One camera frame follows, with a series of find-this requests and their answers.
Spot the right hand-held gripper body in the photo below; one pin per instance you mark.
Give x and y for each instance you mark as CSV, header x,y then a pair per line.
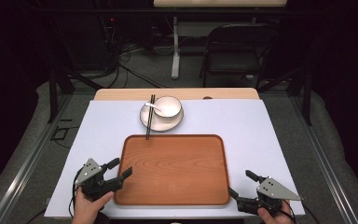
x,y
272,191

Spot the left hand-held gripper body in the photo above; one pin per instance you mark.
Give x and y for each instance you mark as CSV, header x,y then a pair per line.
x,y
90,182

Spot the person's right hand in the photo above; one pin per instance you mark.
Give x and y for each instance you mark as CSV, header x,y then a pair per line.
x,y
275,217

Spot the person's left hand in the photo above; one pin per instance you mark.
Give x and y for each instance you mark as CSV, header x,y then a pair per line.
x,y
87,208

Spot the white table sheet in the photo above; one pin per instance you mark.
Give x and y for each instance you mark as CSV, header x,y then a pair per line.
x,y
245,130

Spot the wooden tray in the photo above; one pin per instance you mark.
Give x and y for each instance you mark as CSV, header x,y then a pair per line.
x,y
174,174

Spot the black chopstick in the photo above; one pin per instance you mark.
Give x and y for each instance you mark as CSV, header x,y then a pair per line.
x,y
148,119
151,119

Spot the white plate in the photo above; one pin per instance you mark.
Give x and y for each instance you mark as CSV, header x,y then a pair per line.
x,y
158,123

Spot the white spoon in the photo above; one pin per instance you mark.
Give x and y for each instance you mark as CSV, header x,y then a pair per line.
x,y
153,106

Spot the white bowl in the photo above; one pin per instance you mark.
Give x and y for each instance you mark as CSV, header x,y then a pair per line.
x,y
169,107

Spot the white metal table leg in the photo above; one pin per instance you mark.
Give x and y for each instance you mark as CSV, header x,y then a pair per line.
x,y
176,53

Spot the dark equipment cabinet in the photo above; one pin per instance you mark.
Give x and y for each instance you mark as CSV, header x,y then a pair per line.
x,y
87,37

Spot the black folding chair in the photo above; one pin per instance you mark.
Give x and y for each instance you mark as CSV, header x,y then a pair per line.
x,y
230,46

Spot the beige background tabletop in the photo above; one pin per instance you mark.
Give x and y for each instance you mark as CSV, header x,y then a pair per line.
x,y
220,2

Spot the aluminium floor rail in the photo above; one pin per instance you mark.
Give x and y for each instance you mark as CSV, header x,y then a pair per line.
x,y
323,165
28,168

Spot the black metal frame post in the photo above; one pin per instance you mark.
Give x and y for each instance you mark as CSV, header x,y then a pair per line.
x,y
53,99
306,99

